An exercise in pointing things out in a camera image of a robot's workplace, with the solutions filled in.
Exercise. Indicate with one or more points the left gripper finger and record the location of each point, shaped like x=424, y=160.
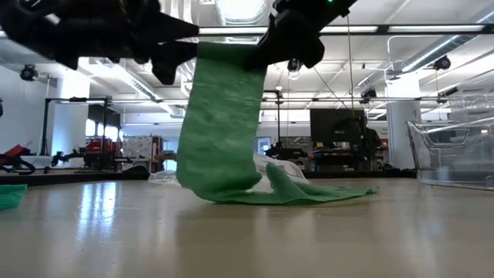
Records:
x=173, y=29
x=170, y=58

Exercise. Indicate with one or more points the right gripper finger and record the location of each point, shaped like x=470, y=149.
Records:
x=278, y=42

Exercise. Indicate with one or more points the light green elastic bandage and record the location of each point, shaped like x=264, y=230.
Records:
x=220, y=127

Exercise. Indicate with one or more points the black background robot arm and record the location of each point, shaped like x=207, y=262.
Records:
x=65, y=156

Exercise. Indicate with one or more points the dark green bandage piece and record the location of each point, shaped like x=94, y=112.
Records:
x=9, y=196

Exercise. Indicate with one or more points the white LED light strip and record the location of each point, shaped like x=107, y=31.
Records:
x=436, y=28
x=347, y=29
x=231, y=30

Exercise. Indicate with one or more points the white patterned board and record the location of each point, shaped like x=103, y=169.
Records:
x=137, y=146

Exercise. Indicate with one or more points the black monitor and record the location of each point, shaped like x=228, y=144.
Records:
x=328, y=123

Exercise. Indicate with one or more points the red tool chest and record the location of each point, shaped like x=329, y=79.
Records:
x=102, y=150

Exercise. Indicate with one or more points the clear crumpled plastic bag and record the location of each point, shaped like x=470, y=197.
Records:
x=287, y=168

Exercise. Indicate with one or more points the cluttered background workbench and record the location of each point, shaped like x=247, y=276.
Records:
x=332, y=158

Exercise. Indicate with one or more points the person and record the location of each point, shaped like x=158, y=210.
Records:
x=370, y=141

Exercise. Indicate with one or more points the red and black machine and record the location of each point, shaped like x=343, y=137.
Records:
x=15, y=152

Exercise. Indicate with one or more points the clear plastic container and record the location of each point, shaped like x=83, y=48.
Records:
x=451, y=154

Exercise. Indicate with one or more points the black ceiling camera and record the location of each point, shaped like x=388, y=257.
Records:
x=294, y=65
x=368, y=94
x=28, y=72
x=442, y=63

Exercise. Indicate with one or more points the black aluminium rig frame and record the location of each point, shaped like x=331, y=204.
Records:
x=386, y=29

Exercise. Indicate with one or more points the black background rig frame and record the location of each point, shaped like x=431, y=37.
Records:
x=278, y=123
x=46, y=127

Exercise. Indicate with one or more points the silver ceiling duct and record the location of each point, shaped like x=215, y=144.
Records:
x=444, y=48

